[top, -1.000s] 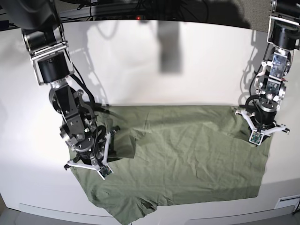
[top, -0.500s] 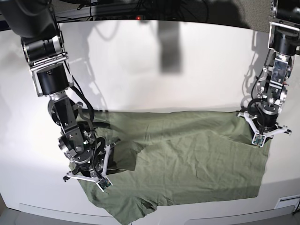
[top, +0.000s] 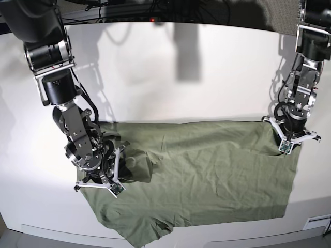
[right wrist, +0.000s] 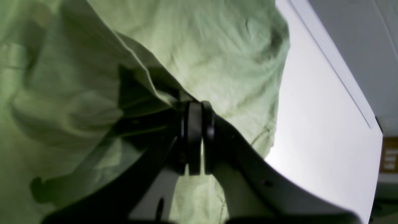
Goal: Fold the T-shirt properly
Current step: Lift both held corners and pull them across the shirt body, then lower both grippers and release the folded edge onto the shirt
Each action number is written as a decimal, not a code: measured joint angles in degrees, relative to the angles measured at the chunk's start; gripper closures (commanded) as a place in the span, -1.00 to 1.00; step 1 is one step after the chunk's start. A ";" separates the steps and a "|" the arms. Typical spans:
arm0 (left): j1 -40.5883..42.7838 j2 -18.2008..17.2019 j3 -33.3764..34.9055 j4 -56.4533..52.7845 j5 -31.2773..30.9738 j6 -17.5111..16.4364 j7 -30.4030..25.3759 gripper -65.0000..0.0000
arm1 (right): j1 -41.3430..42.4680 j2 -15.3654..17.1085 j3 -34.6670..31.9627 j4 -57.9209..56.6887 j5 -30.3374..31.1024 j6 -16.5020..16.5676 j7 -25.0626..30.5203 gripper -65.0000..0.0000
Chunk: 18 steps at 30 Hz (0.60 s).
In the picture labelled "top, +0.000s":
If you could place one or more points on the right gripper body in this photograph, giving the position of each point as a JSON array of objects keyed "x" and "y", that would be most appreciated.
[{"x": 110, "y": 155}]

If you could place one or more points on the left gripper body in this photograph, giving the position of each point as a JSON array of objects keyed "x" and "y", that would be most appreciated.
[{"x": 292, "y": 121}]

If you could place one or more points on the olive green T-shirt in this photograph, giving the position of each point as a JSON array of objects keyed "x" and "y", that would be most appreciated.
[{"x": 191, "y": 174}]

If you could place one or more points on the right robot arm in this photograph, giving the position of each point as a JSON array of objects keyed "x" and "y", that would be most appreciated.
[{"x": 47, "y": 48}]

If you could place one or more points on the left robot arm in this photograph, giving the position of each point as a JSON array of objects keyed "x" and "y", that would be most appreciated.
[{"x": 300, "y": 87}]

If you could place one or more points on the white label sticker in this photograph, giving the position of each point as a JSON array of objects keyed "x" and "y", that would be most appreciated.
[{"x": 316, "y": 222}]

